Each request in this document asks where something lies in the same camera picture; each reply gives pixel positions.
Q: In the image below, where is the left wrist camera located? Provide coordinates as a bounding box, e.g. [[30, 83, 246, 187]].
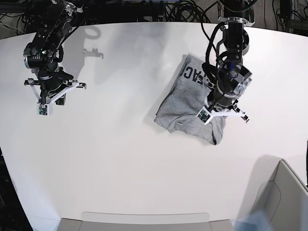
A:
[[196, 107, 213, 125]]

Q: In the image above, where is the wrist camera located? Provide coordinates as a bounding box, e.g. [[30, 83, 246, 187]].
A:
[[37, 103, 53, 116], [196, 107, 213, 125]]

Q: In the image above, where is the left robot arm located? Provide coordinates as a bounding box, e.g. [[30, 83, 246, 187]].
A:
[[197, 0, 256, 125]]

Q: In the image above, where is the grey T-shirt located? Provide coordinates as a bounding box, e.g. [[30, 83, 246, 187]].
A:
[[154, 55, 226, 145]]

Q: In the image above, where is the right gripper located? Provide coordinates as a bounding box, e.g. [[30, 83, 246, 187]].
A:
[[24, 69, 87, 105]]

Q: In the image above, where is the white box at right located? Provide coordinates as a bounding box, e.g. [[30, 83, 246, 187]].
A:
[[247, 160, 308, 231]]

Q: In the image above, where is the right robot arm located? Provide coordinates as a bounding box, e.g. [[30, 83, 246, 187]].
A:
[[24, 0, 86, 106]]

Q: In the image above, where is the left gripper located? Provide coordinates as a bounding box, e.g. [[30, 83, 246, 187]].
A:
[[203, 78, 250, 122]]

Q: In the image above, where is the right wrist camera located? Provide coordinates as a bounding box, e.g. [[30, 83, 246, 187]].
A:
[[37, 103, 53, 116]]

